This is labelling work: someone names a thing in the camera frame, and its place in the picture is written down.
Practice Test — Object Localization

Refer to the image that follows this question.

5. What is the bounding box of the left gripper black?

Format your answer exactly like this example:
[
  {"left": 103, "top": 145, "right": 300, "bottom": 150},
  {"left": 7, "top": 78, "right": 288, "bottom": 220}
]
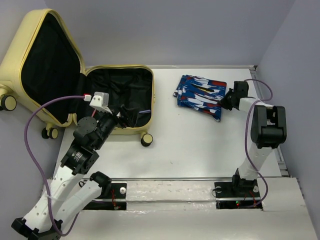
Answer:
[{"left": 94, "top": 104, "right": 141, "bottom": 149}]

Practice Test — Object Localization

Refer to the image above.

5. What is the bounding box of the blue red white cloth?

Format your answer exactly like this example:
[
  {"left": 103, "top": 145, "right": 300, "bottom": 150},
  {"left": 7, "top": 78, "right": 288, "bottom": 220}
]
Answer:
[{"left": 173, "top": 74, "right": 227, "bottom": 122}]

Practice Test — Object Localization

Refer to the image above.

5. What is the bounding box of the purple white toothbrush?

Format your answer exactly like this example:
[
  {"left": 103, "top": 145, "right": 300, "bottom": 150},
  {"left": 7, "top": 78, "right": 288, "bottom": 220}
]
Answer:
[{"left": 138, "top": 109, "right": 152, "bottom": 114}]

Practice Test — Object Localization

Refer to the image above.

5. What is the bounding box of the yellow hard-shell suitcase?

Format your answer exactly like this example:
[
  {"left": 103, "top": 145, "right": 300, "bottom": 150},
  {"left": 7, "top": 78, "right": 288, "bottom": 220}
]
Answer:
[{"left": 0, "top": 8, "right": 156, "bottom": 147}]

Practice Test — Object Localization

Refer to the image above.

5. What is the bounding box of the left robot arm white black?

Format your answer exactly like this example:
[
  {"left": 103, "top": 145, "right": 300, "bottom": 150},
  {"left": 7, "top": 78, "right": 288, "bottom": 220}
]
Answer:
[{"left": 11, "top": 105, "right": 139, "bottom": 240}]

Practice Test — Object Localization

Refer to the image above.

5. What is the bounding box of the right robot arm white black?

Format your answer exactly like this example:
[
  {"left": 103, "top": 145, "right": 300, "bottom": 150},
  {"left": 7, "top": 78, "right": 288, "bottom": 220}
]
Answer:
[{"left": 220, "top": 79, "right": 287, "bottom": 196}]

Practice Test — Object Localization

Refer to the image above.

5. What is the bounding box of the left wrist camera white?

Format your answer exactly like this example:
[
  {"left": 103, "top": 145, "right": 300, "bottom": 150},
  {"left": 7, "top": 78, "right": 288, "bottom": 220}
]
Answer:
[{"left": 89, "top": 91, "right": 112, "bottom": 113}]

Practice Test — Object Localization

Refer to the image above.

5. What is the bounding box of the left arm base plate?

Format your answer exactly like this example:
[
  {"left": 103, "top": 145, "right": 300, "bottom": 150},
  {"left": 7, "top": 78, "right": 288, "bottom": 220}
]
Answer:
[{"left": 84, "top": 181, "right": 127, "bottom": 211}]

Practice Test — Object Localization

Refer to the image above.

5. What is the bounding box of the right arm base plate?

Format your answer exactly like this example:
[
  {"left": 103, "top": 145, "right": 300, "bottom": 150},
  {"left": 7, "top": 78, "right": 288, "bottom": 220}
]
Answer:
[{"left": 211, "top": 181, "right": 263, "bottom": 210}]

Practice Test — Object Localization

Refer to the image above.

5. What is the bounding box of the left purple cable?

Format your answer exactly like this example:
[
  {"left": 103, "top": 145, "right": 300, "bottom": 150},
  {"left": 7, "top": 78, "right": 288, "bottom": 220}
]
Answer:
[{"left": 23, "top": 93, "right": 92, "bottom": 237}]

